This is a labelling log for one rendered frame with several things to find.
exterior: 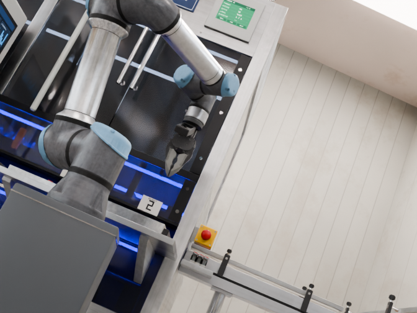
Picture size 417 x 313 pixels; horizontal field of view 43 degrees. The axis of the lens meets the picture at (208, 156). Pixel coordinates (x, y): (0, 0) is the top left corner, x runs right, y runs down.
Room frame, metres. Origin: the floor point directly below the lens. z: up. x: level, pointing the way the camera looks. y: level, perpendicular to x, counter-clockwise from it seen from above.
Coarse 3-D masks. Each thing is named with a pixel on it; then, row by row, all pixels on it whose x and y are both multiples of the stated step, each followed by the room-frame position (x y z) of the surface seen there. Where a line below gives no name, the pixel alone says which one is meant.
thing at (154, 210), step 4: (144, 196) 2.06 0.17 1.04; (144, 200) 2.06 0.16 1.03; (148, 200) 2.06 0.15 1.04; (152, 200) 2.06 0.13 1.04; (156, 200) 2.06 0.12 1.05; (140, 204) 2.06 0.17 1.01; (144, 204) 2.06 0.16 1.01; (156, 204) 2.06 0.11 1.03; (160, 204) 2.05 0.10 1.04; (140, 208) 2.06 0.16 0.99; (144, 208) 2.06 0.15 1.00; (148, 208) 2.06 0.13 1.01; (152, 208) 2.06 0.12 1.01; (156, 208) 2.05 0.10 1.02; (160, 208) 2.05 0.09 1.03; (148, 212) 2.06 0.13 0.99; (152, 212) 2.06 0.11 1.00; (156, 212) 2.05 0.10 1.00; (156, 216) 2.05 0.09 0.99
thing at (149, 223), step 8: (112, 208) 1.69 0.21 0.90; (120, 208) 1.69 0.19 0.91; (120, 216) 1.69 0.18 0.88; (128, 216) 1.68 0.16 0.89; (136, 216) 1.68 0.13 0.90; (144, 216) 1.68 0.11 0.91; (144, 224) 1.68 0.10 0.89; (152, 224) 1.68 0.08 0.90; (160, 224) 1.67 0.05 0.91; (160, 232) 1.67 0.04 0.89
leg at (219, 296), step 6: (210, 288) 2.20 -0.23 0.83; (216, 288) 2.15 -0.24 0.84; (216, 294) 2.17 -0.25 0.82; (222, 294) 2.17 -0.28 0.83; (228, 294) 2.14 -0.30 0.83; (216, 300) 2.17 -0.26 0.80; (222, 300) 2.17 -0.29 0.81; (210, 306) 2.18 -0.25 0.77; (216, 306) 2.17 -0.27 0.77; (210, 312) 2.17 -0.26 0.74; (216, 312) 2.17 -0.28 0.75
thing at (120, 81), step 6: (144, 30) 2.03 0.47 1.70; (144, 36) 2.03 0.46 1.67; (138, 42) 2.03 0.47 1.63; (138, 48) 2.04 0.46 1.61; (132, 54) 2.03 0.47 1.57; (132, 60) 2.04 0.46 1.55; (126, 66) 2.03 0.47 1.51; (126, 72) 2.04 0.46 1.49; (120, 78) 2.03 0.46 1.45; (120, 84) 2.09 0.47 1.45
